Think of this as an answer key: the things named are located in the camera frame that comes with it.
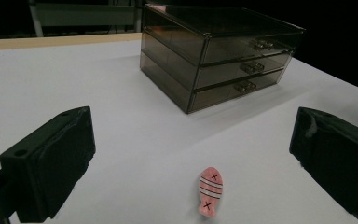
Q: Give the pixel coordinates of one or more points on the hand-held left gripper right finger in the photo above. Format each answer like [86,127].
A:
[338,165]

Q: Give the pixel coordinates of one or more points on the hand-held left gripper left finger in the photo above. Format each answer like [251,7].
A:
[49,161]

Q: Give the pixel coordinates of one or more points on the pink striped fish toy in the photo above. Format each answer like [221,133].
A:
[210,193]

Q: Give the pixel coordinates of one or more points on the smoky clear drawer cabinet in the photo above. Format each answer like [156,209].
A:
[217,53]

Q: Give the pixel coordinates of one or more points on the white table cover sheet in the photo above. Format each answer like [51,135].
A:
[130,102]

